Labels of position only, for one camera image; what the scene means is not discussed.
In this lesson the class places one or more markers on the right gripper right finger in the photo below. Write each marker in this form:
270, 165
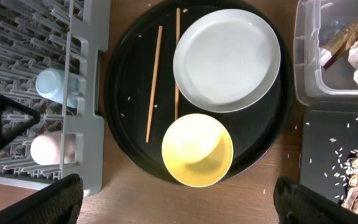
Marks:
297, 204

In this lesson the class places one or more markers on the black rectangular tray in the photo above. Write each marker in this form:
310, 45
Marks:
330, 133

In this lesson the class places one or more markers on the clear plastic bin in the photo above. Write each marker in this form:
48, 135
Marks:
316, 78

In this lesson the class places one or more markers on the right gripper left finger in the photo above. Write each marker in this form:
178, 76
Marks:
58, 203

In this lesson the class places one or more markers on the wooden chopstick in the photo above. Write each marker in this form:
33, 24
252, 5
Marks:
176, 64
154, 82

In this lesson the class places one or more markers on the gold snack wrapper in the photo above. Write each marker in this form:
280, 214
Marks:
339, 44

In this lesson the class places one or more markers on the pink plastic cup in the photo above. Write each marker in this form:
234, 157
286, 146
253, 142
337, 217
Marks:
45, 148

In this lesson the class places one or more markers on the blue plastic cup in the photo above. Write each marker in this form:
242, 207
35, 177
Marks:
50, 85

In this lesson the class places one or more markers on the grey dishwasher rack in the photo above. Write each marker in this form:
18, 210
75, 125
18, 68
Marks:
49, 62

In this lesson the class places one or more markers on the round black tray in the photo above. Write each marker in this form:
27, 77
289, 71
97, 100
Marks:
128, 82

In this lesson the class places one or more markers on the yellow bowl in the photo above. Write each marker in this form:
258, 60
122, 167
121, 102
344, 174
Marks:
197, 150

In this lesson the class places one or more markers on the pale green plate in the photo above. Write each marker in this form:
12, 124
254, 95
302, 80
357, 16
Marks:
228, 60

